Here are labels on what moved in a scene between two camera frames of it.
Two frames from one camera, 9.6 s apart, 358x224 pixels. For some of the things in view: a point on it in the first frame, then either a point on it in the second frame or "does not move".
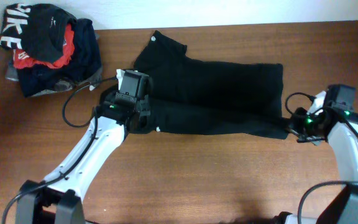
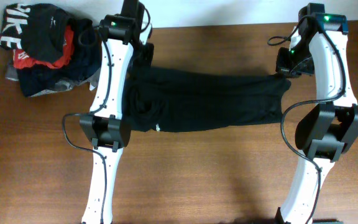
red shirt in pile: x=23 y=61 does not move
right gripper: x=295 y=127 -> x=286 y=70
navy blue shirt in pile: x=86 y=63 does not move
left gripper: x=145 y=104 -> x=147 y=57
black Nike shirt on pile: x=40 y=30 does not move
